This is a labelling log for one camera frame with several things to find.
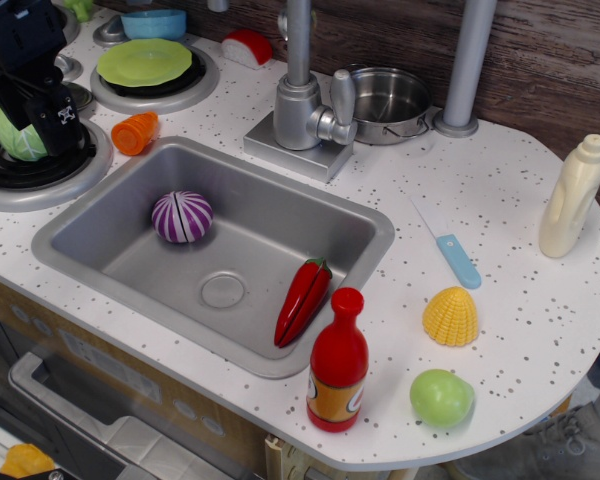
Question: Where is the back right stove burner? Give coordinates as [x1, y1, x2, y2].
[90, 47, 220, 114]

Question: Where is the red white toy radish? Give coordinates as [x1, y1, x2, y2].
[221, 29, 273, 70]

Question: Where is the stainless steel toy pot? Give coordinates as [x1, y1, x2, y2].
[345, 64, 433, 146]

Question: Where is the green toy cabbage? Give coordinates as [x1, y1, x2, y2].
[0, 108, 48, 162]

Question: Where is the red toy ketchup bottle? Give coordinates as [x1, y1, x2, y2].
[306, 287, 369, 433]

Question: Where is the lime green toy plate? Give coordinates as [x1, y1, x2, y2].
[96, 38, 193, 87]

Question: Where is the yellow toy corn piece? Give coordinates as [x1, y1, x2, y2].
[422, 286, 478, 347]

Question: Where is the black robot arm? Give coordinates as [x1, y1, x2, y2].
[0, 1, 83, 156]

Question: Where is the orange toy carrot piece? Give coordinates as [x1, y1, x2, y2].
[111, 111, 159, 156]

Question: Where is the cream toy squeeze bottle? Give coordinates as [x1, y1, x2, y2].
[539, 134, 600, 258]

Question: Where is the blue toy bowl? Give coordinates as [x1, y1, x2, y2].
[121, 9, 187, 40]

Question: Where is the front left stove burner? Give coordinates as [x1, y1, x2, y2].
[0, 120, 113, 212]

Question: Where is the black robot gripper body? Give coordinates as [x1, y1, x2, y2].
[0, 64, 83, 157]

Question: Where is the blue handled toy knife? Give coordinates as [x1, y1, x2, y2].
[411, 196, 482, 289]

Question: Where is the red toy chili pepper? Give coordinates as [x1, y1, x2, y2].
[274, 257, 332, 348]

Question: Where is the yellow toy on floor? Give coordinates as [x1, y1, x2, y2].
[0, 444, 55, 479]

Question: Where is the green toy vegetable top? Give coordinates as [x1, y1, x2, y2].
[63, 0, 93, 23]

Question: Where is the stove burner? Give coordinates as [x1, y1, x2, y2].
[0, 120, 113, 212]
[90, 47, 220, 114]

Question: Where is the silver pot lid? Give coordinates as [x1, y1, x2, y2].
[64, 82, 94, 111]

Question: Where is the toy oven door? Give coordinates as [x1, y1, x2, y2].
[0, 318, 266, 479]

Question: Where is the grey vertical post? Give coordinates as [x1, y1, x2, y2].
[433, 0, 497, 138]

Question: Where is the silver toy sink basin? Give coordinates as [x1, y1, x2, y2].
[32, 137, 394, 379]

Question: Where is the silver toy faucet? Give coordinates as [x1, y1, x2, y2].
[244, 0, 358, 183]

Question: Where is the purple striped toy onion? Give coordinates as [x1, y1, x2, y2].
[151, 191, 214, 244]

